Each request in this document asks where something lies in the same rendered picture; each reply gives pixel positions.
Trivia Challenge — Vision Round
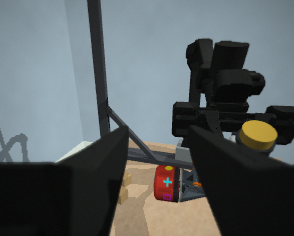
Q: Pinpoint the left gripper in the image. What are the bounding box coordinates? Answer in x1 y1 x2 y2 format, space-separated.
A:
172 95 294 145

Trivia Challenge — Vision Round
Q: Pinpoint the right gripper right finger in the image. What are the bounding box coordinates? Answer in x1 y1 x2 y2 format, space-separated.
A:
187 125 294 236

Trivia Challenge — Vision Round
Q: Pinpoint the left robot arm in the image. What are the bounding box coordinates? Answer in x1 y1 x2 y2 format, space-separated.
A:
186 38 266 109

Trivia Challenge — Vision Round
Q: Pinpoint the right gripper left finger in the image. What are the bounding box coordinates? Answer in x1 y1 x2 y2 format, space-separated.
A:
0 125 129 236

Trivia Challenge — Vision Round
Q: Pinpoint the small tan block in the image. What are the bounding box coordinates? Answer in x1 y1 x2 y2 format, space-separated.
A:
117 186 128 205
121 172 131 187

